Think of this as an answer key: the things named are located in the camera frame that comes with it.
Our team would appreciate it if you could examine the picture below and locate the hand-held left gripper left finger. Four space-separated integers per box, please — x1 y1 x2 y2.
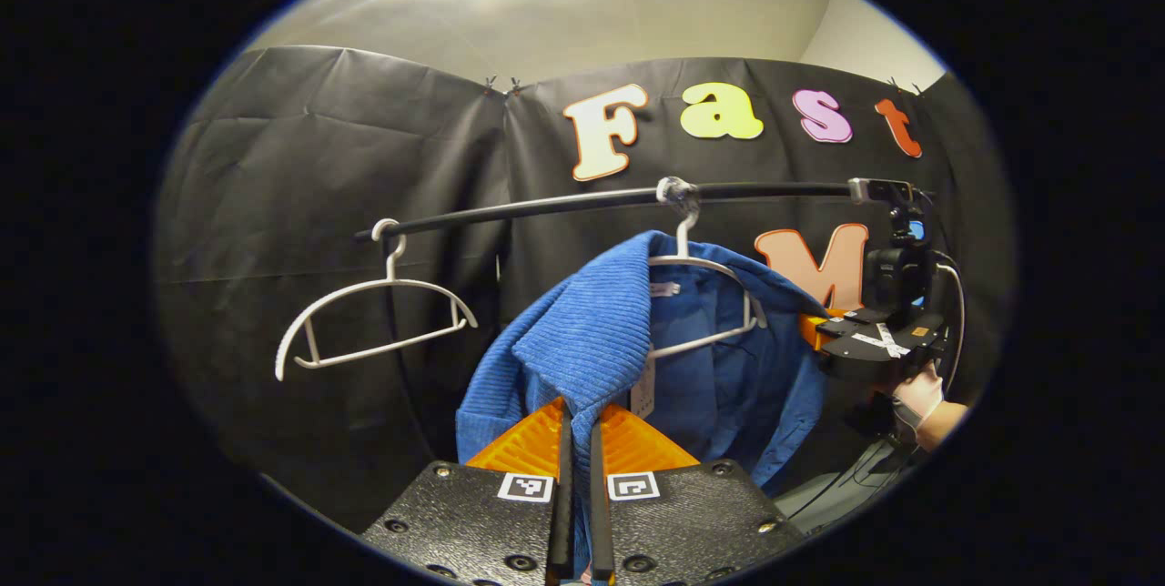
360 397 576 586

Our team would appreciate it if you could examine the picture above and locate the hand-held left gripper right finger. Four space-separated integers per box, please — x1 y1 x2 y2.
590 402 806 586

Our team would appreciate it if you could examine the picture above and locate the white hanger with taped hook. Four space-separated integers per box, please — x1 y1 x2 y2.
648 204 768 361

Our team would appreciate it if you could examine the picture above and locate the blue corduroy jacket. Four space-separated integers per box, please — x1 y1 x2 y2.
455 231 831 578

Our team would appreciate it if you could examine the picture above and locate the white plastic hanger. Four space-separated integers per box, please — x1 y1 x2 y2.
275 218 479 382

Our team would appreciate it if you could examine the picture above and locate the black clothes rack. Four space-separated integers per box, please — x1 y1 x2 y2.
355 181 861 469

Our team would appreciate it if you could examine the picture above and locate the clear tape wad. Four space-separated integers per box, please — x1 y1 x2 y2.
655 177 702 227

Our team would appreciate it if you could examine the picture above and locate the black backdrop cloth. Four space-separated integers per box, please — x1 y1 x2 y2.
153 45 1016 537

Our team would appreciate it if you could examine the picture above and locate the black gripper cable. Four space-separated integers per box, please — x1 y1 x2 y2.
936 260 966 396

